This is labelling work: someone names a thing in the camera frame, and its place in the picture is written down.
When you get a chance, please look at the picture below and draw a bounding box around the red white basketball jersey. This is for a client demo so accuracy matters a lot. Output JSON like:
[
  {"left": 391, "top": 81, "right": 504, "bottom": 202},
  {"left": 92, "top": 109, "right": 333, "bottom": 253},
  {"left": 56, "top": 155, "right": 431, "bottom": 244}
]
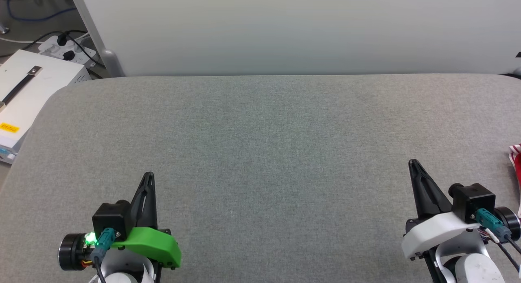
[{"left": 509, "top": 144, "right": 521, "bottom": 216}]

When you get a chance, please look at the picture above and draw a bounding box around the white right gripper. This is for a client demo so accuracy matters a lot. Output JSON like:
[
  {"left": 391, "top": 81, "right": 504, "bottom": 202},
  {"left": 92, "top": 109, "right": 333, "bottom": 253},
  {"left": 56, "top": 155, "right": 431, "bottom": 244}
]
[{"left": 401, "top": 160, "right": 521, "bottom": 261}]

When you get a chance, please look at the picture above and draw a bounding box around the right black cable teal plug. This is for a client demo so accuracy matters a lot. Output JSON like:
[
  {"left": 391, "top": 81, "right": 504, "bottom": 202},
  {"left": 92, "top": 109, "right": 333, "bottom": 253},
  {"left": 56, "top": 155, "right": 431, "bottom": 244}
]
[{"left": 474, "top": 208, "right": 521, "bottom": 272}]

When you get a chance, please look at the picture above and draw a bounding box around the white equipment box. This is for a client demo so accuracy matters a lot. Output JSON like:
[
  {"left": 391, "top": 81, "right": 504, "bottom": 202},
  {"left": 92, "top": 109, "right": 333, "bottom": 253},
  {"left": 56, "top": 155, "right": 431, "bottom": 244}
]
[{"left": 0, "top": 50, "right": 92, "bottom": 165}]

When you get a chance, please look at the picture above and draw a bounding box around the black strap handle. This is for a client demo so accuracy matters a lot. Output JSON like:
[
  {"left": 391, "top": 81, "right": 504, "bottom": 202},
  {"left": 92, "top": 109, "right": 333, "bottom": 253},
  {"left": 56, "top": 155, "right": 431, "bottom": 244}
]
[{"left": 0, "top": 66, "right": 43, "bottom": 108}]

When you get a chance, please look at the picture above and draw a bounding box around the grey partition foot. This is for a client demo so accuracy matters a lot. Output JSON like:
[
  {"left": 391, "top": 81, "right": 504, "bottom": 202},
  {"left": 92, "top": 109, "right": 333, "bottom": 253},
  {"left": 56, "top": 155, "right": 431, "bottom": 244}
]
[{"left": 100, "top": 50, "right": 125, "bottom": 77}]

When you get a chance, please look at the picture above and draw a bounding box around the white partition panel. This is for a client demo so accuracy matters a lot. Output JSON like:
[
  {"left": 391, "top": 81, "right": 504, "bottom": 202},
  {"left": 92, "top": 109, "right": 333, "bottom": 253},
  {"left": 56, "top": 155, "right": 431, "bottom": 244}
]
[{"left": 67, "top": 0, "right": 521, "bottom": 77}]

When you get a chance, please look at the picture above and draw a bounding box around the black floor cable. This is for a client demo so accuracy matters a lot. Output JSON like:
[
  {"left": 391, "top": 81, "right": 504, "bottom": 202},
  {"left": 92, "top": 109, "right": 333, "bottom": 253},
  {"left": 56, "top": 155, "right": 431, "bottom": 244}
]
[{"left": 0, "top": 30, "right": 107, "bottom": 72}]

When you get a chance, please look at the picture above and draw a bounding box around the blue cable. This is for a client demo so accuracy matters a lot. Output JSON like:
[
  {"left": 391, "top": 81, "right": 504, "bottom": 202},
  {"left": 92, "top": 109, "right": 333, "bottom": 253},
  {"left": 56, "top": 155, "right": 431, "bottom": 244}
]
[{"left": 6, "top": 0, "right": 78, "bottom": 22}]

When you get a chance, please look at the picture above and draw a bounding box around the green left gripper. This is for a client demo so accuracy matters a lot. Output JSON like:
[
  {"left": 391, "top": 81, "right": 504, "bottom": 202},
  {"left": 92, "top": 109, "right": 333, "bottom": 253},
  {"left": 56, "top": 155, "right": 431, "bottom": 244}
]
[{"left": 58, "top": 172, "right": 182, "bottom": 271}]

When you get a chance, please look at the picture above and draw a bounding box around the white power strip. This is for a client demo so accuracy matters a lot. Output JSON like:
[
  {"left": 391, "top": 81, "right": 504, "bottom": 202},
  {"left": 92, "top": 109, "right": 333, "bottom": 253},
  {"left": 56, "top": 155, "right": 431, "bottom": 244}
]
[{"left": 39, "top": 35, "right": 97, "bottom": 68}]

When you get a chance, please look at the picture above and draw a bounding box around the black cable teal plug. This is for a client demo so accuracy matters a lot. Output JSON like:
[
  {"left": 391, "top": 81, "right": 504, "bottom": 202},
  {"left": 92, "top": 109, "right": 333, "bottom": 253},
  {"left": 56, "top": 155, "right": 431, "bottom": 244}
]
[
  {"left": 90, "top": 228, "right": 117, "bottom": 283},
  {"left": 474, "top": 208, "right": 521, "bottom": 272}
]

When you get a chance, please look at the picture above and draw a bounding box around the left black cable teal plug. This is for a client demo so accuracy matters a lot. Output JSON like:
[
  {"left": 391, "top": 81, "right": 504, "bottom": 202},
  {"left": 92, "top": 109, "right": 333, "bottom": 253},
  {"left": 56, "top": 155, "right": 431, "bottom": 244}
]
[{"left": 90, "top": 228, "right": 117, "bottom": 283}]

